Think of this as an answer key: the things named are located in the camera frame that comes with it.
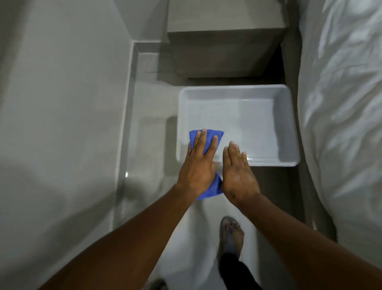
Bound person's right hand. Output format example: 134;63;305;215
221;141;261;207

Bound person's left hand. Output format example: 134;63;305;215
177;128;220;199

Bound blue cleaning cloth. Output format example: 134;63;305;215
189;129;224;200

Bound person's right forearm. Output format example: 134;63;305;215
231;193;382;290

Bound person's left forearm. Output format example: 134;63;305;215
38;183;192;290

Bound white plastic tray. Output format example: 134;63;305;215
175;84;301;167

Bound grey sandal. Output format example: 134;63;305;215
219;216;245;261

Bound grey bedside cabinet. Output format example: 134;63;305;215
166;0;289;79

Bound white bed duvet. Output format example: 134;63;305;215
297;0;382;270

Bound black trouser leg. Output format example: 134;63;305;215
218;253;264;290

